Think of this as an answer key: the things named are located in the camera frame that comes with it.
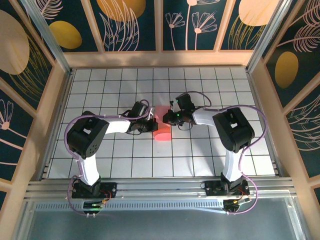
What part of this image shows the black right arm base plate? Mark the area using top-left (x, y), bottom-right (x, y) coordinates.
top-left (203, 179), bottom-right (251, 198)

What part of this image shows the aluminium corner post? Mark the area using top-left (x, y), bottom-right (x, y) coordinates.
top-left (19, 0), bottom-right (75, 75)
top-left (245, 0), bottom-right (294, 73)

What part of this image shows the slotted grey cable duct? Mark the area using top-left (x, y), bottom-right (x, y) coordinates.
top-left (34, 201), bottom-right (227, 211)

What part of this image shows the small electronics board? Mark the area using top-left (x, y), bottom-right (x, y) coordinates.
top-left (82, 199), bottom-right (113, 210)
top-left (222, 196), bottom-right (252, 209)

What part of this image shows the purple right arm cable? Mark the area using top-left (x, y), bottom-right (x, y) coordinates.
top-left (174, 91), bottom-right (268, 216)

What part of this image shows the pink cloth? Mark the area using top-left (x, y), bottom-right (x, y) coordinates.
top-left (152, 104), bottom-right (173, 143)

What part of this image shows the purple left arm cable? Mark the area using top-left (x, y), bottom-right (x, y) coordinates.
top-left (64, 99), bottom-right (155, 217)

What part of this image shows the grey metal panel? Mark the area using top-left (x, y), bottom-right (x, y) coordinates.
top-left (14, 198), bottom-right (307, 240)

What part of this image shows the aluminium side rail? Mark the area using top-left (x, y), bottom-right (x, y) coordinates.
top-left (246, 69), bottom-right (287, 180)
top-left (37, 69), bottom-right (76, 182)

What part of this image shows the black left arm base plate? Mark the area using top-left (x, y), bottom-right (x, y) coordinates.
top-left (71, 181), bottom-right (118, 200)

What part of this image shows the white gridded table mat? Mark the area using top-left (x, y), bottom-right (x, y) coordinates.
top-left (47, 66), bottom-right (277, 179)

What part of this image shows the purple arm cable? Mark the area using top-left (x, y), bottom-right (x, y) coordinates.
top-left (64, 99), bottom-right (155, 217)
top-left (174, 91), bottom-right (268, 216)

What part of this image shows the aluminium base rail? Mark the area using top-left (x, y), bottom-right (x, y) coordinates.
top-left (24, 176), bottom-right (299, 201)

